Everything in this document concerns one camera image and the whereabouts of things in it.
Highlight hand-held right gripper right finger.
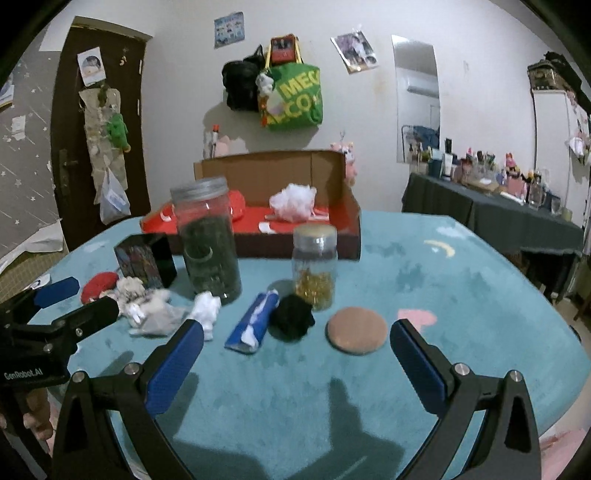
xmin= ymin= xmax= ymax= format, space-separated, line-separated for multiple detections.
xmin=389 ymin=318 xmax=543 ymax=480

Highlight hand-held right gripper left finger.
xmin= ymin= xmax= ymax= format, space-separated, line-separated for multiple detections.
xmin=51 ymin=318 xmax=206 ymax=480

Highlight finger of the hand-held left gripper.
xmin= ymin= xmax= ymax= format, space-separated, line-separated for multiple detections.
xmin=7 ymin=276 xmax=80 ymax=324
xmin=50 ymin=296 xmax=121 ymax=341

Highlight red knitted pouch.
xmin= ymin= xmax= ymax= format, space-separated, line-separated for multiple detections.
xmin=81 ymin=272 xmax=120 ymax=304

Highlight beige tissue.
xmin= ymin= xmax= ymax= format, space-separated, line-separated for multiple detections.
xmin=115 ymin=277 xmax=153 ymax=328

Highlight blue tissue packet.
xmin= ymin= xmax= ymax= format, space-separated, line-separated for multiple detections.
xmin=224 ymin=290 xmax=281 ymax=355

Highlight black fluffy scrunchie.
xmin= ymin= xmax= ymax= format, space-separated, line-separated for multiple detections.
xmin=269 ymin=294 xmax=315 ymax=342

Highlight cardboard box with red inside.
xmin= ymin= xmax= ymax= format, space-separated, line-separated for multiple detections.
xmin=140 ymin=150 xmax=362 ymax=262

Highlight person's left hand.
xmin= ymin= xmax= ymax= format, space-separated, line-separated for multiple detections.
xmin=22 ymin=388 xmax=55 ymax=445

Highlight crumpled white tissue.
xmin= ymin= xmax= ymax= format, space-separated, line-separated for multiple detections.
xmin=187 ymin=292 xmax=222 ymax=341

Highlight black patterned tin box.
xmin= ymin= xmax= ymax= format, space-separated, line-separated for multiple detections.
xmin=113 ymin=233 xmax=178 ymax=289

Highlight clear plastic bag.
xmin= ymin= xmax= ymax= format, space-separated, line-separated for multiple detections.
xmin=99 ymin=168 xmax=131 ymax=226

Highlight grey star-print curtain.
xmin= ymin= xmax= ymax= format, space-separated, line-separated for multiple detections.
xmin=0 ymin=46 xmax=64 ymax=278

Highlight large glass jar dark contents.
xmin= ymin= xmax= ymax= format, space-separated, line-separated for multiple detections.
xmin=170 ymin=176 xmax=243 ymax=305

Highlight small glass jar gold contents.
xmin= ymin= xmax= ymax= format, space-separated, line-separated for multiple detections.
xmin=292 ymin=224 xmax=339 ymax=311

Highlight pink fabric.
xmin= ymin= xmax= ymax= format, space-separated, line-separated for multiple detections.
xmin=538 ymin=427 xmax=587 ymax=480

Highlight table with dark cloth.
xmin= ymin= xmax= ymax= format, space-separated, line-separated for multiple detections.
xmin=401 ymin=171 xmax=585 ymax=303

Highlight green plush toy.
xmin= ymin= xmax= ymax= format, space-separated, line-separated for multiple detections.
xmin=107 ymin=113 xmax=132 ymax=153

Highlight beige hanging organizer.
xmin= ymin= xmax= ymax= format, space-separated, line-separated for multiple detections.
xmin=79 ymin=85 xmax=131 ymax=190

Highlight dark brown door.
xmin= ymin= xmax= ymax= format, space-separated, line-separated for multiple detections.
xmin=50 ymin=21 xmax=154 ymax=252

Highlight white mesh bath sponge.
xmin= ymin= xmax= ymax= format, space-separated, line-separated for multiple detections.
xmin=269 ymin=183 xmax=317 ymax=222

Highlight row of cosmetic bottles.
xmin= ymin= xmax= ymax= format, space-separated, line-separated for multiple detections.
xmin=406 ymin=136 xmax=574 ymax=219

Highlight pink plush doll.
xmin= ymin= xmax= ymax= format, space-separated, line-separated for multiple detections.
xmin=329 ymin=141 xmax=359 ymax=186

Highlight white photo sticker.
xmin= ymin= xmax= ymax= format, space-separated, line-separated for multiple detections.
xmin=76 ymin=46 xmax=106 ymax=88

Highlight white cabinet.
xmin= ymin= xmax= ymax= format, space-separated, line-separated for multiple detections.
xmin=530 ymin=88 xmax=591 ymax=227

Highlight black bag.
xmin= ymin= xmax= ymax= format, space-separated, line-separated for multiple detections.
xmin=222 ymin=45 xmax=265 ymax=112

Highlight green tote bag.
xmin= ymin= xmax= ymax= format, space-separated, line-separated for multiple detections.
xmin=261 ymin=36 xmax=322 ymax=131

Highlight patterned storage box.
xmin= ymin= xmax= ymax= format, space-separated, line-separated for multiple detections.
xmin=527 ymin=52 xmax=579 ymax=90

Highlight red bag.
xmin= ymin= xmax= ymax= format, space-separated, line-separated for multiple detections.
xmin=269 ymin=34 xmax=298 ymax=65

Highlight metal door handle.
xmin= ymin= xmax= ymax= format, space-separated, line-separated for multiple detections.
xmin=59 ymin=148 xmax=80 ymax=185

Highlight wall mirror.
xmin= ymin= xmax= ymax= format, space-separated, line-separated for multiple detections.
xmin=392 ymin=34 xmax=441 ymax=163

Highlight pink white wall ornament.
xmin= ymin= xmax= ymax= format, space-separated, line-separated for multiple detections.
xmin=566 ymin=104 xmax=591 ymax=166

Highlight blue wall poster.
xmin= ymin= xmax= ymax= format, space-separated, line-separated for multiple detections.
xmin=213 ymin=12 xmax=245 ymax=49

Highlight photo wall poster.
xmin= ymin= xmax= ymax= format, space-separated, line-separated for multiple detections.
xmin=331 ymin=31 xmax=380 ymax=75

